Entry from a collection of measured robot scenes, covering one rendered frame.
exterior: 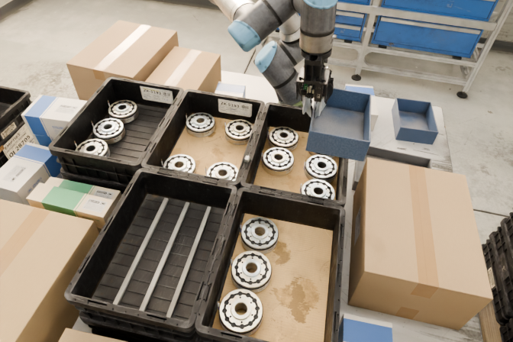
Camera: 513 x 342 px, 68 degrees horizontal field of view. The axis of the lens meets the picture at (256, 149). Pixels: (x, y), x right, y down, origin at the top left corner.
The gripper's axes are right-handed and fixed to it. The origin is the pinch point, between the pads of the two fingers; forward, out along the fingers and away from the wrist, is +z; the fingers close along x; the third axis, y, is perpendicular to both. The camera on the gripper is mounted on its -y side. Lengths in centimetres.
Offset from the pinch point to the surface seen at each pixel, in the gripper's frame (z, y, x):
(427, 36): 74, -196, 55
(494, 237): 93, -41, 82
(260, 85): 39, -65, -34
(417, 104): 41, -65, 37
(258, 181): 27.4, 4.1, -15.8
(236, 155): 26.4, -4.8, -25.9
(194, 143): 24.9, -5.9, -41.5
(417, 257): 24.9, 22.5, 31.2
